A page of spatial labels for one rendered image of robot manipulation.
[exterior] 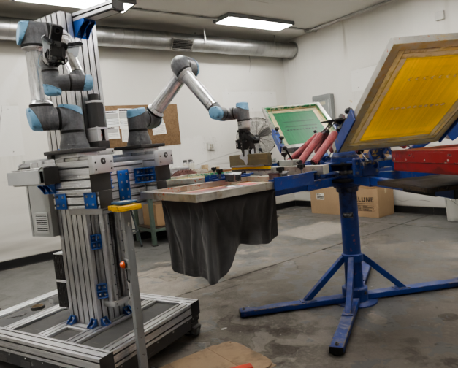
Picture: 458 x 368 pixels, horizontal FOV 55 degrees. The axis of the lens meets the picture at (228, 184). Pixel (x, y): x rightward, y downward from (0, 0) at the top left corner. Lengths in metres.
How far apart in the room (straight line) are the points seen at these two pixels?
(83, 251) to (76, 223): 0.17
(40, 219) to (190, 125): 4.32
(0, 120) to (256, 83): 4.11
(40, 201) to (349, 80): 5.49
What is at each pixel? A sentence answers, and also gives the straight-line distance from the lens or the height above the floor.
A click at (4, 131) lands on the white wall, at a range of 5.89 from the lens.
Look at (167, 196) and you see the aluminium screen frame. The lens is 2.22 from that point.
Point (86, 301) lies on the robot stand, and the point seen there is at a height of 0.37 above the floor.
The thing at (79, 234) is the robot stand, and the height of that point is 0.78.
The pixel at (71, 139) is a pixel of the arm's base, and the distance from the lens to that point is 2.37.
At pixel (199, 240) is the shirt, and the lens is 2.24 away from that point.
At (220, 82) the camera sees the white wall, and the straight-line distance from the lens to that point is 7.29.
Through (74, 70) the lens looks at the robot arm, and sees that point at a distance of 2.22.
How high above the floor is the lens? 1.18
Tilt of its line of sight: 5 degrees down
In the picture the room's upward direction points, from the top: 6 degrees counter-clockwise
